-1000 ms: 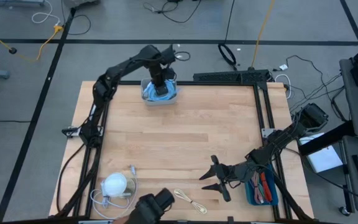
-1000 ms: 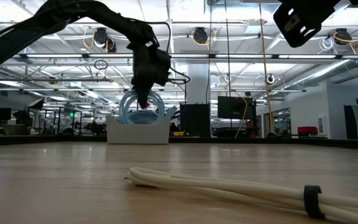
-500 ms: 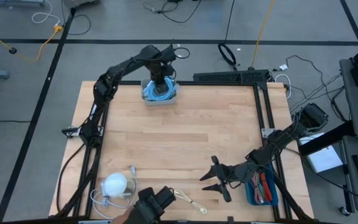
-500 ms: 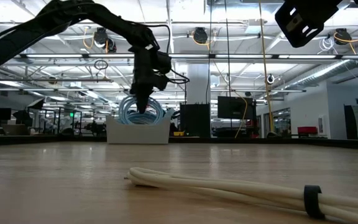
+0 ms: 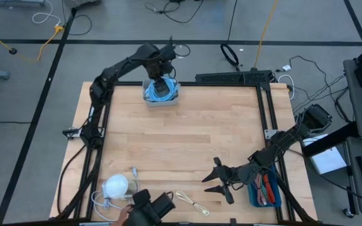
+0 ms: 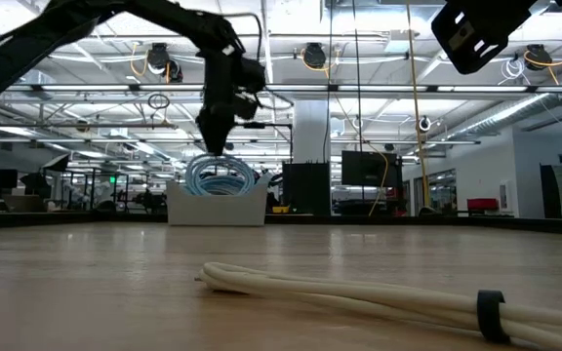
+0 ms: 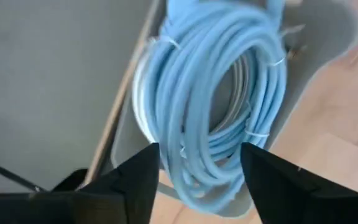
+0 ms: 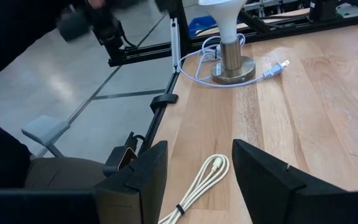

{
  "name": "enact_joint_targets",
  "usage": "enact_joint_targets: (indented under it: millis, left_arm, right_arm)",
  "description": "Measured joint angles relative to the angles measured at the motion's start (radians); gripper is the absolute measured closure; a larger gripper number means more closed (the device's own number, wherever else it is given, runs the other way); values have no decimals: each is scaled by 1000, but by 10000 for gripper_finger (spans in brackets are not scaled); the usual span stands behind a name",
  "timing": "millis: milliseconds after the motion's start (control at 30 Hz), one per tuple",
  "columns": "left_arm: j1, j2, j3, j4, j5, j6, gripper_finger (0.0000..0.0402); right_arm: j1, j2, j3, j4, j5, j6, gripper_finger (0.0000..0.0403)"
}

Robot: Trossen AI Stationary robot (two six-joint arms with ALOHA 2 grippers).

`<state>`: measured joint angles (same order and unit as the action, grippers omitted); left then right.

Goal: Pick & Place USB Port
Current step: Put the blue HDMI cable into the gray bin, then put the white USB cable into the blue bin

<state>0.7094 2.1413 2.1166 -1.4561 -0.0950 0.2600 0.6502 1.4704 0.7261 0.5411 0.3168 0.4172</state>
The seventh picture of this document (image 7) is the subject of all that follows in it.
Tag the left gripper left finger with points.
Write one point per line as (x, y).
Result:
(120, 202)

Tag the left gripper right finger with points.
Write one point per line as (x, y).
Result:
(291, 202)

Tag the white plastic bin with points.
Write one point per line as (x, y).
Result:
(315, 37)

